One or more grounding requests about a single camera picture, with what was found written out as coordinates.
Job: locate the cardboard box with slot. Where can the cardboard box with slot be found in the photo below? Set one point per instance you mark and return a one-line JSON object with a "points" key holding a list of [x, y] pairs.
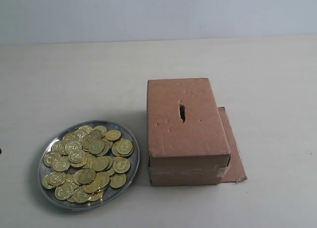
{"points": [[186, 139]]}

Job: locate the gold dollar coin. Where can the gold dollar coin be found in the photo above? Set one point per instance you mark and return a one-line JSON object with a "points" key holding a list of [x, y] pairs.
{"points": [[77, 156], [121, 165], [124, 147], [118, 180], [113, 135]]}

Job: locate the round silver metal plate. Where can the round silver metal plate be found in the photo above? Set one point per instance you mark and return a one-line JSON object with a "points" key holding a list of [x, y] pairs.
{"points": [[111, 193]]}

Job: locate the flat brown cardboard sheet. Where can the flat brown cardboard sheet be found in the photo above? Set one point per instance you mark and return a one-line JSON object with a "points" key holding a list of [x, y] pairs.
{"points": [[235, 171]]}

